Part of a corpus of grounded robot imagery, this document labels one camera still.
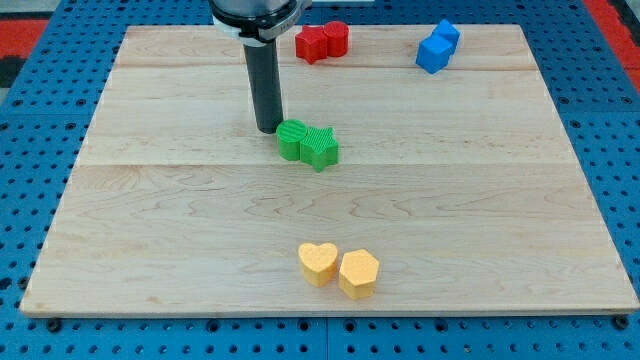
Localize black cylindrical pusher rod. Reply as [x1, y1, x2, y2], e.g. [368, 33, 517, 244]
[244, 41, 283, 134]

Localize red star block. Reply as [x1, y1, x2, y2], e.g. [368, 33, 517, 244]
[295, 25, 328, 64]

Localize green cylinder block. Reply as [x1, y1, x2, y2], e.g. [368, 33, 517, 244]
[276, 119, 308, 161]

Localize red cylinder block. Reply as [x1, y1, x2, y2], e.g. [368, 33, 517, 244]
[323, 21, 349, 57]

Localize green star block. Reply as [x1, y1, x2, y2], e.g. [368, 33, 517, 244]
[300, 127, 339, 172]

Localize blue cube block front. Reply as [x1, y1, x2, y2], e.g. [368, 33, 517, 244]
[415, 35, 454, 74]

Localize blue cube block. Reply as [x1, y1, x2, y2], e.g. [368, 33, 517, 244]
[415, 35, 454, 74]
[432, 19, 461, 54]

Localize blue cube block rear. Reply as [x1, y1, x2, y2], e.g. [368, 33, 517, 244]
[432, 19, 461, 54]

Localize yellow heart block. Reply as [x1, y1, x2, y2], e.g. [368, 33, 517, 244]
[298, 243, 338, 287]

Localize yellow hexagon block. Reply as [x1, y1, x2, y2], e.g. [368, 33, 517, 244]
[338, 249, 380, 300]

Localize light wooden board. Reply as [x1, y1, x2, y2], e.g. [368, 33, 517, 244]
[20, 25, 639, 318]

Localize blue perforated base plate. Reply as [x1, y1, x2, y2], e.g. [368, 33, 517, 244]
[1, 0, 639, 359]

